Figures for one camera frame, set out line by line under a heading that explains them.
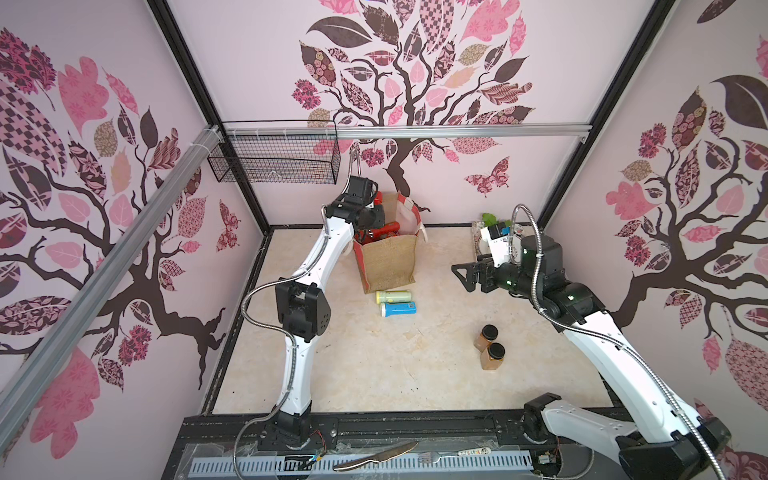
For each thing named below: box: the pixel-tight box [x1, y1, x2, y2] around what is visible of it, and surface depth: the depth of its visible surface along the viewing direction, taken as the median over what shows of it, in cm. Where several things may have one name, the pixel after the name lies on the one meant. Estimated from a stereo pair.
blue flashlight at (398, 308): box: [381, 301, 417, 318], surface depth 95 cm
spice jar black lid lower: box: [480, 342, 506, 371], surface depth 80 cm
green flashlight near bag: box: [375, 290, 412, 304], surface depth 98 cm
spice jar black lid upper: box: [473, 324, 499, 353], surface depth 83 cm
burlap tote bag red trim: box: [353, 192, 428, 294], surface depth 96 cm
